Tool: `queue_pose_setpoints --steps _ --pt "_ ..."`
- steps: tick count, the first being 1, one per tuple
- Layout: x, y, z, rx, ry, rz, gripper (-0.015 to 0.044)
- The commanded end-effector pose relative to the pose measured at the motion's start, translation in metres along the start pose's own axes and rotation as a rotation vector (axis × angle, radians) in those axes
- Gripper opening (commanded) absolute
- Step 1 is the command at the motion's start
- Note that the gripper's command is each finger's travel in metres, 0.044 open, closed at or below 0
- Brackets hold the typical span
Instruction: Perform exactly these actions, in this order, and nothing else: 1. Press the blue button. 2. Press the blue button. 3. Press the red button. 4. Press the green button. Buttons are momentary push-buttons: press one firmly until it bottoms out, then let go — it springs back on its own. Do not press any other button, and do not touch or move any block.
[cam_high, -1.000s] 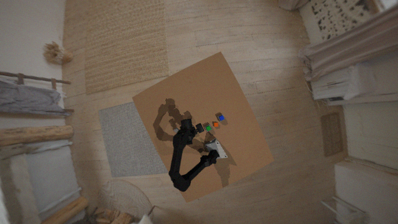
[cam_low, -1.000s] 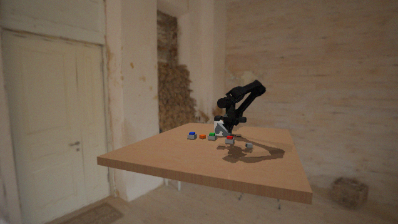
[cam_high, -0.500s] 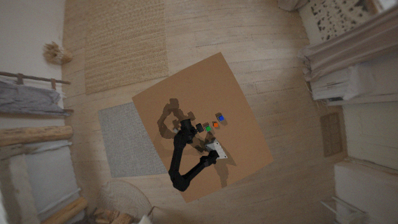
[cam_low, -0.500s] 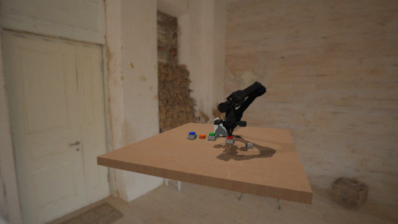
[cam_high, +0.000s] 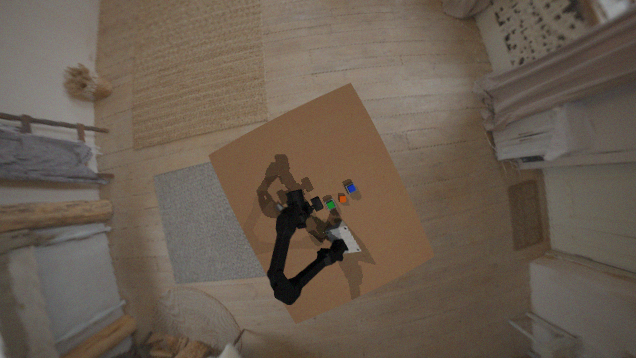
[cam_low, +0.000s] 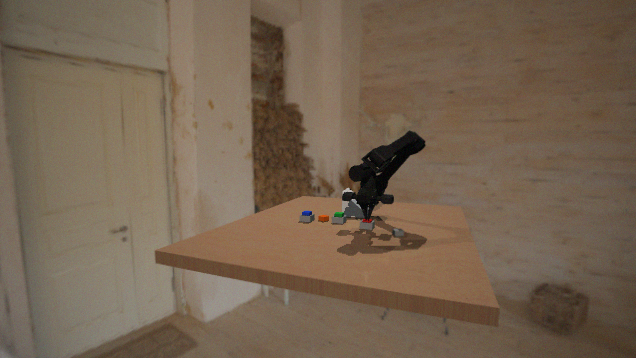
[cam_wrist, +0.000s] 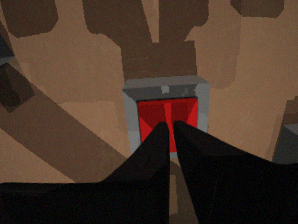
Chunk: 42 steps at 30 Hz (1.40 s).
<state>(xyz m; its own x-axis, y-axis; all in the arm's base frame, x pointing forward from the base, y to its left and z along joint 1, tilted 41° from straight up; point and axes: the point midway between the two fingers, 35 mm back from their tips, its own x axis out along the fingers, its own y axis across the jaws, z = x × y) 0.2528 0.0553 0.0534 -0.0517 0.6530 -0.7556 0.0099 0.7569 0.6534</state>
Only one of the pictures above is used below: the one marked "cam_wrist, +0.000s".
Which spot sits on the green button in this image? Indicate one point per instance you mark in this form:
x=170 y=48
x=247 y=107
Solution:
x=287 y=147

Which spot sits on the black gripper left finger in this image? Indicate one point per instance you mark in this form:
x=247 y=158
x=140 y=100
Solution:
x=137 y=192

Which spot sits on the red button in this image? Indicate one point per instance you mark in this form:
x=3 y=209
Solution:
x=149 y=100

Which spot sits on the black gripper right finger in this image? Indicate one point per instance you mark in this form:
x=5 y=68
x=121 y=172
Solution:
x=230 y=186

